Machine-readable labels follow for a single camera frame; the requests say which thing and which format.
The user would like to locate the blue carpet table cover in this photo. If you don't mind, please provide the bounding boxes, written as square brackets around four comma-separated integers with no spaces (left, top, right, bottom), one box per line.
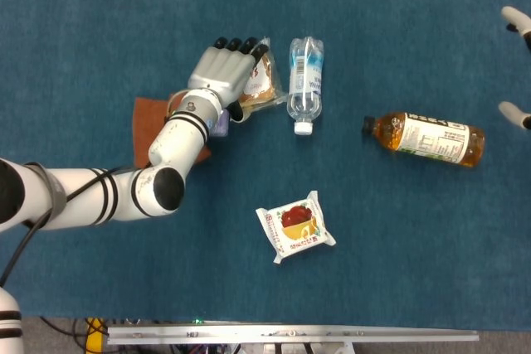
[0,0,531,332]

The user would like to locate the black floor cables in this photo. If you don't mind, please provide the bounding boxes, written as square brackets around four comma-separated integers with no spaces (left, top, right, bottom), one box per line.
[39,315,110,349]

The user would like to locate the amber tea bottle white label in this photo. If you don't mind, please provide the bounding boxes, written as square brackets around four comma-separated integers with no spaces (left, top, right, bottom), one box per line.
[361,111,486,168]

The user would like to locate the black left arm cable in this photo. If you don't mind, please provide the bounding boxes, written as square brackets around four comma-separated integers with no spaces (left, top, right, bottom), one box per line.
[0,165,134,287]

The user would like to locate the aluminium profile rail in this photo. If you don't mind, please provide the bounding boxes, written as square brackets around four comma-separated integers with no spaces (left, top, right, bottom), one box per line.
[106,321,480,346]

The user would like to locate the brown cloth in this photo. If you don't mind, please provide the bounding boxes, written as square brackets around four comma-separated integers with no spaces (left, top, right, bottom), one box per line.
[131,96,212,168]

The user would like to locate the white snack packet fruit print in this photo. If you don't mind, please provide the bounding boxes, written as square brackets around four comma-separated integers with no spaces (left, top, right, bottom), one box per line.
[256,190,337,264]

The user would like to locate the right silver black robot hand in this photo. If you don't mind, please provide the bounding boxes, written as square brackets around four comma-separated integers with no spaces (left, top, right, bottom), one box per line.
[497,5,531,131]

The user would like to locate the yellow floor strip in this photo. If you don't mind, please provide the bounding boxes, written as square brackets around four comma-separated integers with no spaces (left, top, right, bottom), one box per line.
[85,317,110,354]

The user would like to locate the clear water bottle white cap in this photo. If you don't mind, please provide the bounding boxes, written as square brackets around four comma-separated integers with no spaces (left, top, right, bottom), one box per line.
[287,36,324,136]

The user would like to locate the clear bread slices pack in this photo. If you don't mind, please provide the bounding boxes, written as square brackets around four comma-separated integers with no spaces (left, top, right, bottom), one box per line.
[238,36,287,117]

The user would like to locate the clear plastic box with label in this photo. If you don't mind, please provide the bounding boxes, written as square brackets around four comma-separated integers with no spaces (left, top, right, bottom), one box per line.
[207,109,230,138]

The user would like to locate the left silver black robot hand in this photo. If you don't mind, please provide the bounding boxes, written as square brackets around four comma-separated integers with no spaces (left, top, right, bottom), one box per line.
[187,35,269,123]

